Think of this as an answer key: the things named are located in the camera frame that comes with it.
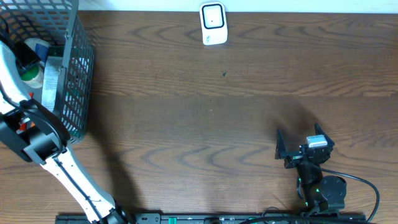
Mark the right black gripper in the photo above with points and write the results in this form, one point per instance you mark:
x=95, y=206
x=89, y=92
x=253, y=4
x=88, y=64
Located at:
x=282, y=153

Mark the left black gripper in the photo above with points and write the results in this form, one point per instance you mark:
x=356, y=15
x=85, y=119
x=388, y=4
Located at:
x=28, y=54

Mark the blue white yogurt cup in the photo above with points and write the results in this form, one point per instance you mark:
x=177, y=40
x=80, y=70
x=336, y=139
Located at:
x=40, y=47

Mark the green lid jar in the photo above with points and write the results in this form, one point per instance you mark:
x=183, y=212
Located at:
x=34, y=77

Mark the green white glove package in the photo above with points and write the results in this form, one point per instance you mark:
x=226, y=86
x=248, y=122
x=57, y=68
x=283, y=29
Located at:
x=55, y=78

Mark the small orange box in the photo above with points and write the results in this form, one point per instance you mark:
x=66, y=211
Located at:
x=26, y=125

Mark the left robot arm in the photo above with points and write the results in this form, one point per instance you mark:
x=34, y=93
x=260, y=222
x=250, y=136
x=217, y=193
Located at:
x=36, y=135

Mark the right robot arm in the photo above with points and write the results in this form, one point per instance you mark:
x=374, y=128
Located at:
x=322, y=194

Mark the white barcode scanner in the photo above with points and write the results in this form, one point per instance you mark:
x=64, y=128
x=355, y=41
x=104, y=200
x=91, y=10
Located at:
x=214, y=27

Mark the grey plastic mesh basket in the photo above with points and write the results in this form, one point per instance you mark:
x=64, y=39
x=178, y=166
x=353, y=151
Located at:
x=57, y=22

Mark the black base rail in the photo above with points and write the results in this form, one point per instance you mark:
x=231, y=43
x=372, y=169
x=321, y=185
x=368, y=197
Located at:
x=270, y=217

